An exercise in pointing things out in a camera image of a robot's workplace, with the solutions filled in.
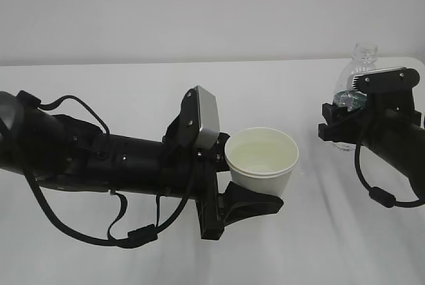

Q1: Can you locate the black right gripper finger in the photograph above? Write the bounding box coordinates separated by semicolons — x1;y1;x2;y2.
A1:
321;103;352;126

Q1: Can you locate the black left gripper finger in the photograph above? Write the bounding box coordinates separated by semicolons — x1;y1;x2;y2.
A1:
218;182;284;227

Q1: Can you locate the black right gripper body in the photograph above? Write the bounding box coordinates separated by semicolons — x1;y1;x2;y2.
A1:
318;90;421;144

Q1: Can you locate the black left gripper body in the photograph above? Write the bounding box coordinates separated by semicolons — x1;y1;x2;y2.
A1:
193;132;230;240

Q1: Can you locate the white paper cup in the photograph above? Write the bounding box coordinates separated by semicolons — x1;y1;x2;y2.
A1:
224;128;299;197

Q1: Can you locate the clear water bottle green label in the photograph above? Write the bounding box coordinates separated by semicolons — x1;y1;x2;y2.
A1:
330;42;379;152

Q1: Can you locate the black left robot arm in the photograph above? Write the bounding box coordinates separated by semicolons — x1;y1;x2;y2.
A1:
1;86;284;249

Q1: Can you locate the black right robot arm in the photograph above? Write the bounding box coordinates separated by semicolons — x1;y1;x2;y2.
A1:
318;90;424;203

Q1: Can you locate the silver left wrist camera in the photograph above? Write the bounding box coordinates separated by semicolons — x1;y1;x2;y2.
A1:
165;85;220;149

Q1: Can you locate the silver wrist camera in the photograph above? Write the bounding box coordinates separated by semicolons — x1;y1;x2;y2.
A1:
347;66;420;94
165;85;220;149

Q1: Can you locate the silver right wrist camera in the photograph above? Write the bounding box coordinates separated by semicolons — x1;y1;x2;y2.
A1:
347;66;420;94

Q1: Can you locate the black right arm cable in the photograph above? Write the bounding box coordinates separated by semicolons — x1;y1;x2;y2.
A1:
354;95;425;209

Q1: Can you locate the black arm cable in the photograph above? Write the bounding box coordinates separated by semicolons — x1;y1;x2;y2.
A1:
19;94;200;250
354;95;425;209

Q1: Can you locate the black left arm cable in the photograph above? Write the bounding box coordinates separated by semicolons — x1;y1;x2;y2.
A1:
19;94;200;250

